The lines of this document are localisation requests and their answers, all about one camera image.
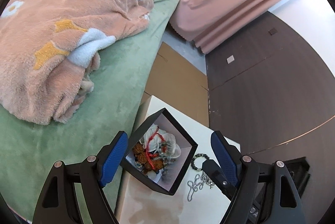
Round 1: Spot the grey bead bracelet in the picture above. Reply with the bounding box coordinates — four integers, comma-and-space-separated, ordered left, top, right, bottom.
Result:
190, 152, 211, 172

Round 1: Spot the black jewelry box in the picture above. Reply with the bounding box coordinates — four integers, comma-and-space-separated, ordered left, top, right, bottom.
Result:
121, 108, 198, 196

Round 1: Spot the red string bracelet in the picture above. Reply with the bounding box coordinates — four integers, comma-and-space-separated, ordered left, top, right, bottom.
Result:
145, 127, 167, 170

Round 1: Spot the green bed mattress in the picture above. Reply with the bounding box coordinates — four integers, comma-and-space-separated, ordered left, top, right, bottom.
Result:
1, 0, 179, 219

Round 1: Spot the flat brown cardboard sheet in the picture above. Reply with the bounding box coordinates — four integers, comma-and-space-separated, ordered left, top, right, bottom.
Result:
141, 42, 209, 126

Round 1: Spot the pink fleece blanket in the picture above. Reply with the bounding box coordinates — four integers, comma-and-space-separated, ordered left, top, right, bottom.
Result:
1, 0, 154, 125

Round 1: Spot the silver ball chain necklace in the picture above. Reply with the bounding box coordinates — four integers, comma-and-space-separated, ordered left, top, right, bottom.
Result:
186, 171, 216, 202

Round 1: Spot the white wall plate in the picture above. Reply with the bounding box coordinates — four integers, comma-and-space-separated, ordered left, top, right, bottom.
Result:
227, 55, 234, 64

